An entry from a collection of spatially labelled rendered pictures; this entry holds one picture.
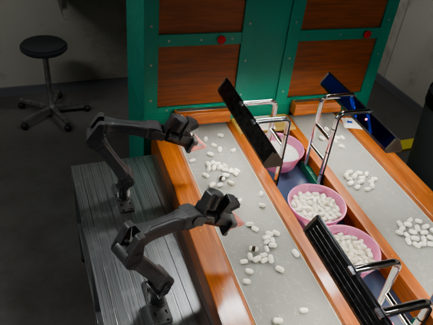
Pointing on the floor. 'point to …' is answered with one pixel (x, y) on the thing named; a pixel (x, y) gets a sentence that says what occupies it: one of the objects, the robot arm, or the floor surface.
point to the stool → (40, 52)
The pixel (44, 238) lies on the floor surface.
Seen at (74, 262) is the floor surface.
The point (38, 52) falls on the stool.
